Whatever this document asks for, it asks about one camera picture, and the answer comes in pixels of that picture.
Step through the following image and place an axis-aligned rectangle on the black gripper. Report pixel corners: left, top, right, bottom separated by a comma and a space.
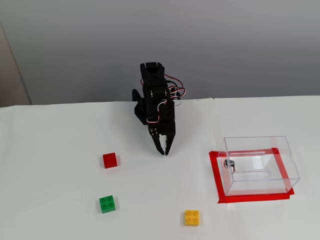
147, 119, 177, 157

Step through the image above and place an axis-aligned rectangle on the yellow lego brick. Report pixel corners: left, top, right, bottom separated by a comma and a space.
184, 209, 201, 227

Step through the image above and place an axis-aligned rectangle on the red lego brick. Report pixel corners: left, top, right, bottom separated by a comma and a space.
102, 152, 118, 169

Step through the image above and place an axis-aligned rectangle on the green lego brick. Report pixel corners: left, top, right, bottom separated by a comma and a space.
99, 194, 117, 215

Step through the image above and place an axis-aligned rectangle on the transparent plastic box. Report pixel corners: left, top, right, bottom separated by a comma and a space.
216, 135, 301, 197

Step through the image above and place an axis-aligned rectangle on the black table clamp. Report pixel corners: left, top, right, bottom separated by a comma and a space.
131, 89, 146, 111

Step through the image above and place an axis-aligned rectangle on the silver cylinder lock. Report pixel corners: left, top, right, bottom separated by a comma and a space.
223, 159, 237, 173

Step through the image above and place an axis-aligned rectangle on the red white black servo cable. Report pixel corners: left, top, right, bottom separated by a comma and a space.
146, 99, 168, 125
164, 74, 187, 106

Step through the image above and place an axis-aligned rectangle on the red tape frame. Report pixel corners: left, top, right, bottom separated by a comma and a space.
208, 147, 295, 205

